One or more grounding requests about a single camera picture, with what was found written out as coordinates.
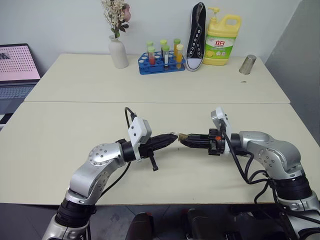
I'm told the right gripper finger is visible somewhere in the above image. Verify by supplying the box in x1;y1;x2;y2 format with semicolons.
186;133;210;142
178;138;210;150

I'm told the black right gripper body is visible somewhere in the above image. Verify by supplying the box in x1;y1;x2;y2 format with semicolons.
207;128;226;157

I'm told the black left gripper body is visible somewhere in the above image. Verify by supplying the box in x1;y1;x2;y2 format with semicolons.
138;136;160;173

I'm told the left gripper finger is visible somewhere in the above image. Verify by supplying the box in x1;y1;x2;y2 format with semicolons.
152;132;179;145
149;139;176;152

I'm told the blue test tube rack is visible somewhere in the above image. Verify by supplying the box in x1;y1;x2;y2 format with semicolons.
136;50;187;75

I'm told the dark rounded shape red mark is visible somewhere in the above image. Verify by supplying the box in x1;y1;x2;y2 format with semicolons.
124;211;155;240

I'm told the green-capped tube red liquid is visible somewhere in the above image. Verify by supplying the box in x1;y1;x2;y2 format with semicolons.
147;46;156;66

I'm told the yellow-capped tube orange liquid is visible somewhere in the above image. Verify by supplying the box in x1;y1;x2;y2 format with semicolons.
175;44;185;70

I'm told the steel metal cup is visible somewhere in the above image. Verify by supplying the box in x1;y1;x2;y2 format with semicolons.
238;54;258;75

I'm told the green-capped tube yellow liquid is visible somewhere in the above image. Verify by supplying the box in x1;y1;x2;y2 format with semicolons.
173;38;182;58

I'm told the white ceramic vase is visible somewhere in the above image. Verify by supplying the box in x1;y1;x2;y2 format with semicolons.
108;34;130;69

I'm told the black canvas sneaker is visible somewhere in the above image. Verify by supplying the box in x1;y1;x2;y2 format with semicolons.
186;1;208;71

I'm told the yellow detergent pump bottle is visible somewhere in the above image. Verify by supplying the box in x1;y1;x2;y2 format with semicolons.
202;6;242;67

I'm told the dried flower bouquet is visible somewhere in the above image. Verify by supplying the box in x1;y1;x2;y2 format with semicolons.
100;0;132;40

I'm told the grey laptop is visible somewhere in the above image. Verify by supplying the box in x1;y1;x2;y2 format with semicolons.
0;43;42;116

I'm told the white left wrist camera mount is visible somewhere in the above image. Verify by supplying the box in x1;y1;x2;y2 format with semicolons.
127;116;153;161

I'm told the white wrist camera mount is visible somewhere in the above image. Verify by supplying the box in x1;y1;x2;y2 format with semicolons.
210;106;234;155
127;116;153;161

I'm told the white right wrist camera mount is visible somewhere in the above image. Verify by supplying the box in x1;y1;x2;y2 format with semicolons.
210;106;234;155

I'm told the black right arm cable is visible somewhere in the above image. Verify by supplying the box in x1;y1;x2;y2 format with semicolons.
220;124;279;205

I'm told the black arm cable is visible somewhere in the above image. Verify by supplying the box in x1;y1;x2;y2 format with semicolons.
96;106;138;201
220;124;279;205

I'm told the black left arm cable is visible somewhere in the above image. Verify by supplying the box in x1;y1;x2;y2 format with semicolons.
96;106;138;201

